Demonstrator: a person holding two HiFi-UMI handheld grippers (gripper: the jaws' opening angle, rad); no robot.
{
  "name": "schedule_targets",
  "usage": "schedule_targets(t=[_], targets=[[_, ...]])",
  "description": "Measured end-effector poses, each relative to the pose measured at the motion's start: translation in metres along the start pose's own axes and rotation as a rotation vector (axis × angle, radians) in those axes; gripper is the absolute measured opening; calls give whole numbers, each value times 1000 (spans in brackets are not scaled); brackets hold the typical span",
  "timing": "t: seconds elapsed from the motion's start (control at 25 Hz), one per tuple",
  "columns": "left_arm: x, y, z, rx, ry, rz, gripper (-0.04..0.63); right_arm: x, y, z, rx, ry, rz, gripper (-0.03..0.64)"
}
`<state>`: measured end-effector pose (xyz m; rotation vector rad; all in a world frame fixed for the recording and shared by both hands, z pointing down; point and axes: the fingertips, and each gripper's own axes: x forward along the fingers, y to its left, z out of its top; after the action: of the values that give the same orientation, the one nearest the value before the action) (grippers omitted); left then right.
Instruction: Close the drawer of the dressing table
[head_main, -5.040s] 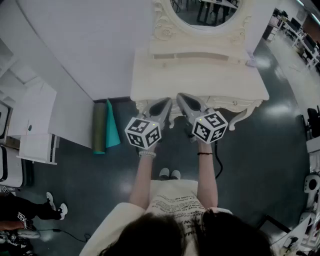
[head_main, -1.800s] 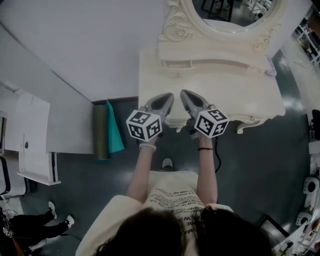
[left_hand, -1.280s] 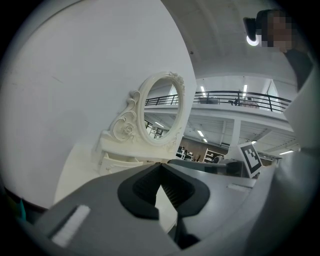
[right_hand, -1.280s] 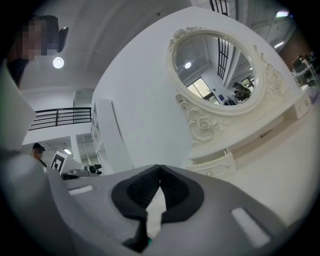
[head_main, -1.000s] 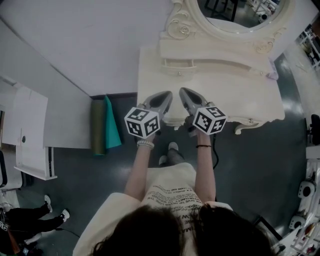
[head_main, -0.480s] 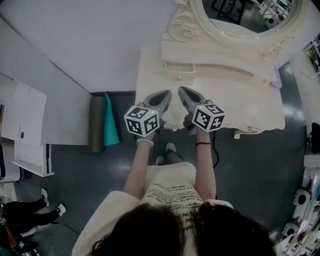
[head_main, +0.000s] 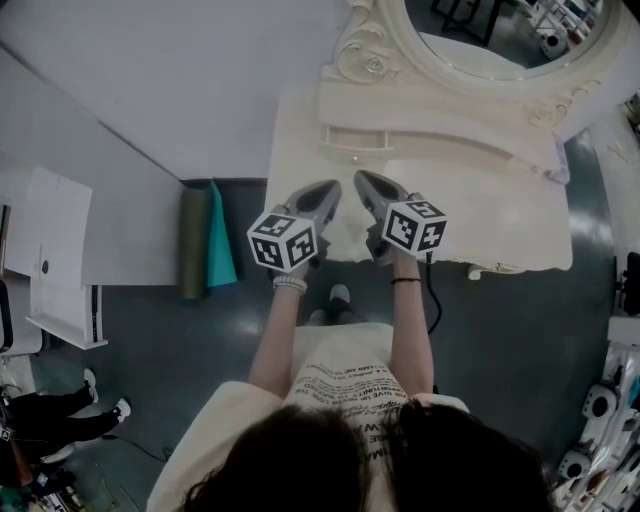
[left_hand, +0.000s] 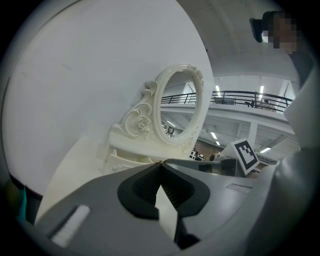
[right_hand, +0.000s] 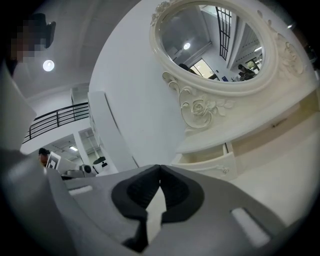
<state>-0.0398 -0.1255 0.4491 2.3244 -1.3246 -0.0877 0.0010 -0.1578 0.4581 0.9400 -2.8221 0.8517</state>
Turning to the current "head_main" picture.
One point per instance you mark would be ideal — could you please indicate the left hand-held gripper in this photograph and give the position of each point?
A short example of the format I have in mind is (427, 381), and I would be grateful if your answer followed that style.
(280, 240)

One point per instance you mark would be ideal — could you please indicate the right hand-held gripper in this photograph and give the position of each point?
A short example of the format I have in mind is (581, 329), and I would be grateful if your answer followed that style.
(415, 227)

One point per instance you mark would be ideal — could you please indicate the small cream drawer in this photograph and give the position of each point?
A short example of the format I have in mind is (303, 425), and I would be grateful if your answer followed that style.
(350, 137)

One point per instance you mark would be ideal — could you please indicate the cream ornate dressing table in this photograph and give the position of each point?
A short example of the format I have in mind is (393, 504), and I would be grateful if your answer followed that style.
(450, 215)

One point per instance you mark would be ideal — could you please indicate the person's right forearm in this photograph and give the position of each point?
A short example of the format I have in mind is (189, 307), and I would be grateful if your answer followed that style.
(410, 330)

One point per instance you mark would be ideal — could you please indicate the person's left forearm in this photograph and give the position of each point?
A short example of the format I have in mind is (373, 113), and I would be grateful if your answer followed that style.
(280, 330)

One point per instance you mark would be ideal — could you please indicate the black wrist band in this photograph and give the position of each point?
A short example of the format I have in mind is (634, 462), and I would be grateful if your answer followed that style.
(405, 280)

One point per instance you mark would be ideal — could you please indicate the person's right shoe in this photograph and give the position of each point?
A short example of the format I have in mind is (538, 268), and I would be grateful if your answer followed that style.
(340, 294)

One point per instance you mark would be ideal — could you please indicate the cream carved oval mirror stand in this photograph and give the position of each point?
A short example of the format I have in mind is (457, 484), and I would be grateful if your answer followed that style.
(450, 115)

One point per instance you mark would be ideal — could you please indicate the teal sheet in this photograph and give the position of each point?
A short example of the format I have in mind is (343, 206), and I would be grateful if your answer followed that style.
(220, 250)

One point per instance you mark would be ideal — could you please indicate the olive green rolled mat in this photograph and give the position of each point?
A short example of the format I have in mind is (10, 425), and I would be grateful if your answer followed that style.
(194, 240)

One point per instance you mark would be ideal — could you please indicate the person's cream printed shirt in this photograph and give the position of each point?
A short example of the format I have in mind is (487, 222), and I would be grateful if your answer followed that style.
(345, 360)

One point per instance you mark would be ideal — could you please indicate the lavender plastic packet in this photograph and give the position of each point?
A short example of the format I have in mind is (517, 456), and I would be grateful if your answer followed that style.
(560, 160)

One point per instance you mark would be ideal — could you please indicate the black chair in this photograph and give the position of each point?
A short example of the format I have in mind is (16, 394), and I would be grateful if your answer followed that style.
(629, 285)

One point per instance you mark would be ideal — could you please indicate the white shelf board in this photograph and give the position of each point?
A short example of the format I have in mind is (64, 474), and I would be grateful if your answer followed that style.
(60, 310)

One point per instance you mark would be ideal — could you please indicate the row of white devices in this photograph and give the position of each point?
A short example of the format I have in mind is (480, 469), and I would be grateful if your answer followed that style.
(597, 400)

